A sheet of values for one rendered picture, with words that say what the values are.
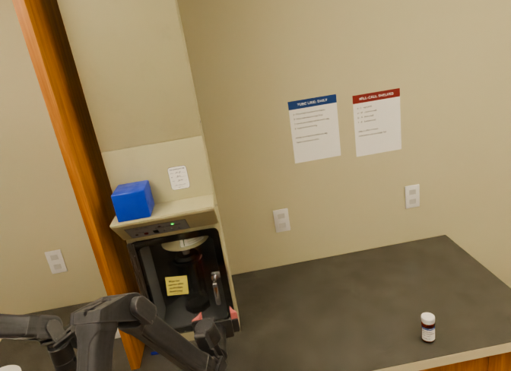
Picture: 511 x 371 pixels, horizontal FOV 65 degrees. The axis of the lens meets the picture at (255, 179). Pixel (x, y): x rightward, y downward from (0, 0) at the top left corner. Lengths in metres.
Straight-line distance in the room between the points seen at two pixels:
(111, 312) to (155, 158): 0.61
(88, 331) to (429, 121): 1.60
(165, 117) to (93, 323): 0.68
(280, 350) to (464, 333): 0.62
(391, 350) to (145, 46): 1.24
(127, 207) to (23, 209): 0.80
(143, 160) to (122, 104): 0.18
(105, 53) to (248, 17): 0.64
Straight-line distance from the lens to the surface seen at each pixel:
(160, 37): 1.28
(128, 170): 1.36
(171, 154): 1.32
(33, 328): 1.23
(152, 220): 1.28
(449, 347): 1.56
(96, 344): 0.86
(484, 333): 1.64
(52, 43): 1.36
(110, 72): 1.31
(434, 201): 2.12
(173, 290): 1.52
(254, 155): 1.77
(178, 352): 1.06
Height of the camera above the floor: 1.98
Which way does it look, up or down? 19 degrees down
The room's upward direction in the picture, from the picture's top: 9 degrees counter-clockwise
